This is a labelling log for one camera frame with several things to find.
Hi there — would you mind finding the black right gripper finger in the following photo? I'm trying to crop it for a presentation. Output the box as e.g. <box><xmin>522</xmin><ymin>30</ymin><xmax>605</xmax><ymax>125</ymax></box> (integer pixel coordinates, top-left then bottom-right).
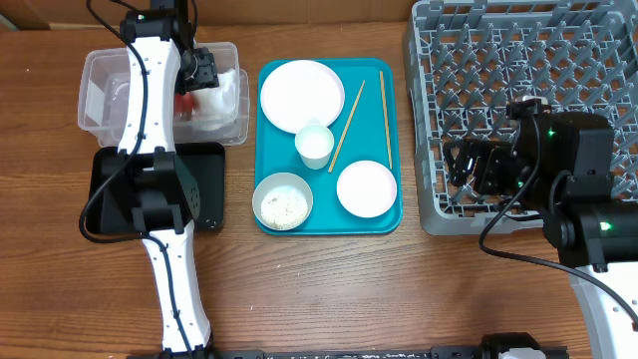
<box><xmin>443</xmin><ymin>139</ymin><xmax>471</xmax><ymax>155</ymax></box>
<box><xmin>444</xmin><ymin>149</ymin><xmax>469</xmax><ymax>186</ymax></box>

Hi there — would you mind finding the red wrapper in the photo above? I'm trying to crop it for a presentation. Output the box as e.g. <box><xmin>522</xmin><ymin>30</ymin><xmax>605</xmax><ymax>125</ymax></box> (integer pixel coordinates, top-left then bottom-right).
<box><xmin>174</xmin><ymin>93</ymin><xmax>195</xmax><ymax>121</ymax></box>

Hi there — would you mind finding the white tissue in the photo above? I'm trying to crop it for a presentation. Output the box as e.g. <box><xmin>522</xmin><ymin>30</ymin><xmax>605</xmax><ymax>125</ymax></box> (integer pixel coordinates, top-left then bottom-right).
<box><xmin>191</xmin><ymin>69</ymin><xmax>237</xmax><ymax>132</ymax></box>

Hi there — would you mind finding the white small bowl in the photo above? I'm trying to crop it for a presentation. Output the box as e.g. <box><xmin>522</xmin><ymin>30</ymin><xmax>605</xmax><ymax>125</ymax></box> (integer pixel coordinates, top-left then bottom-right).
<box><xmin>336</xmin><ymin>161</ymin><xmax>398</xmax><ymax>218</ymax></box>

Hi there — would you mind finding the white plastic cup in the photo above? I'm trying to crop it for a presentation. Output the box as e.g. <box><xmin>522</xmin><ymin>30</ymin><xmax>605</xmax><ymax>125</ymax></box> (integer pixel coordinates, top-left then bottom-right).
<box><xmin>295</xmin><ymin>125</ymin><xmax>334</xmax><ymax>170</ymax></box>

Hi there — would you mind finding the grey bowl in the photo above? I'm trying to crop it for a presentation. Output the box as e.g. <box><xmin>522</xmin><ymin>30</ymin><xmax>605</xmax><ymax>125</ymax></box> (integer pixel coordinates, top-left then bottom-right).
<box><xmin>252</xmin><ymin>173</ymin><xmax>313</xmax><ymax>231</ymax></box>

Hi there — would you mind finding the cooked white rice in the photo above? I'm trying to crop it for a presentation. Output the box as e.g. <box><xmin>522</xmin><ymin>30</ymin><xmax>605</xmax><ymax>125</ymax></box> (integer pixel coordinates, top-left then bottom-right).
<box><xmin>260</xmin><ymin>186</ymin><xmax>310</xmax><ymax>230</ymax></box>

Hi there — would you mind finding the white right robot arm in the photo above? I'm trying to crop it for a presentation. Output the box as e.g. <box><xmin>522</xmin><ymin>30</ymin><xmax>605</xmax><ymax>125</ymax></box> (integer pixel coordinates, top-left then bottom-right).
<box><xmin>444</xmin><ymin>96</ymin><xmax>637</xmax><ymax>358</ymax></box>

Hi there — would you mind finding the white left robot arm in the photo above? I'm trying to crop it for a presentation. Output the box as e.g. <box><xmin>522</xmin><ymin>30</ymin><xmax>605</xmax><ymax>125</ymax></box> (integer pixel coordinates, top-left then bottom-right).
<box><xmin>79</xmin><ymin>1</ymin><xmax>219</xmax><ymax>358</ymax></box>

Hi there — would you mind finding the clear plastic waste bin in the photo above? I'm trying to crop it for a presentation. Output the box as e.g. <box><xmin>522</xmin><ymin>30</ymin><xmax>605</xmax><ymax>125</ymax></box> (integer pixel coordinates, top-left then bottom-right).
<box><xmin>78</xmin><ymin>42</ymin><xmax>250</xmax><ymax>147</ymax></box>

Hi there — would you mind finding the grey dishwasher rack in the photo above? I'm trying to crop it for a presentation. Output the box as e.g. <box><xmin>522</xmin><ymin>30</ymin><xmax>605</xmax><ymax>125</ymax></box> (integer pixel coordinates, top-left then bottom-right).
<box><xmin>404</xmin><ymin>0</ymin><xmax>637</xmax><ymax>235</ymax></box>

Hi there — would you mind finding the black waste tray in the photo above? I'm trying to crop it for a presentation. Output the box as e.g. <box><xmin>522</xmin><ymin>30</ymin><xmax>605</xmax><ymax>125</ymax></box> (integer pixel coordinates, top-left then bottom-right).
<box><xmin>86</xmin><ymin>143</ymin><xmax>225</xmax><ymax>235</ymax></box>

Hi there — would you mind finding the large white round plate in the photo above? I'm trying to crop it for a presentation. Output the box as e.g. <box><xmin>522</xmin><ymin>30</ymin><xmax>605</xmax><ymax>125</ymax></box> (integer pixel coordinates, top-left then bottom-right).
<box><xmin>260</xmin><ymin>60</ymin><xmax>345</xmax><ymax>134</ymax></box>

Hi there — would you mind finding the right wooden chopstick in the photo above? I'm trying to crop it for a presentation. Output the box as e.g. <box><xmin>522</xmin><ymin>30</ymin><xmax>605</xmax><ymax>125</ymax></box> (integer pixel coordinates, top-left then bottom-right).
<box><xmin>379</xmin><ymin>71</ymin><xmax>393</xmax><ymax>170</ymax></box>

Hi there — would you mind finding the wooden chopstick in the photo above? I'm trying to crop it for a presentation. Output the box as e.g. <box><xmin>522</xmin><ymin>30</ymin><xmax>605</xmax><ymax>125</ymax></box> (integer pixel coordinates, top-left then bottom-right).
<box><xmin>328</xmin><ymin>80</ymin><xmax>366</xmax><ymax>174</ymax></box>
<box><xmin>379</xmin><ymin>71</ymin><xmax>393</xmax><ymax>170</ymax></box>

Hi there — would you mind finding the left wooden chopstick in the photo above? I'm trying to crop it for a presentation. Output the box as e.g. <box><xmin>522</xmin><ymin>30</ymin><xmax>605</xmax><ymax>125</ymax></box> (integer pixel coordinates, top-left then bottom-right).
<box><xmin>328</xmin><ymin>80</ymin><xmax>366</xmax><ymax>174</ymax></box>

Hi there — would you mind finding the teal plastic tray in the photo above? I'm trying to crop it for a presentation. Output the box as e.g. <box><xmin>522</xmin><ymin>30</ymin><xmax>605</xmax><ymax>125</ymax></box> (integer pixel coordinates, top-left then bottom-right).
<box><xmin>255</xmin><ymin>58</ymin><xmax>403</xmax><ymax>235</ymax></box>

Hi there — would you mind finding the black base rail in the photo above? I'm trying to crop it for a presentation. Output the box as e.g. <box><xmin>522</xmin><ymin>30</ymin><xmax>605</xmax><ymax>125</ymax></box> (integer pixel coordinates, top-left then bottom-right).
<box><xmin>127</xmin><ymin>332</ymin><xmax>569</xmax><ymax>359</ymax></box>

